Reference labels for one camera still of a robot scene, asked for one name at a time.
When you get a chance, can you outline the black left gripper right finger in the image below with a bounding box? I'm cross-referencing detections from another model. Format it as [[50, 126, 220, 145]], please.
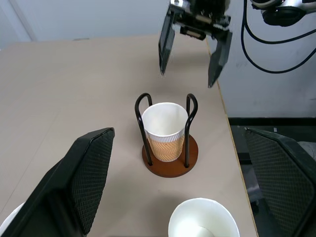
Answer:
[[243, 127, 316, 237]]

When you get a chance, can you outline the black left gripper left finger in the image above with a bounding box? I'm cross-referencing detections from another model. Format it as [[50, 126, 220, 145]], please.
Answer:
[[0, 127, 116, 237]]

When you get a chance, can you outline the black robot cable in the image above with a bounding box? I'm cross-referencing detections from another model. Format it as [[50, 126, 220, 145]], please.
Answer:
[[240, 0, 316, 74]]

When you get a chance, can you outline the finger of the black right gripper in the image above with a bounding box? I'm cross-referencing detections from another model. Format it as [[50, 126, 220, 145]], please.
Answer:
[[158, 6, 185, 76], [207, 31, 234, 88]]

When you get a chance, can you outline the white and brown paper cup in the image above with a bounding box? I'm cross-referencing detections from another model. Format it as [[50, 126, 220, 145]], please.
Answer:
[[141, 102, 189, 162]]

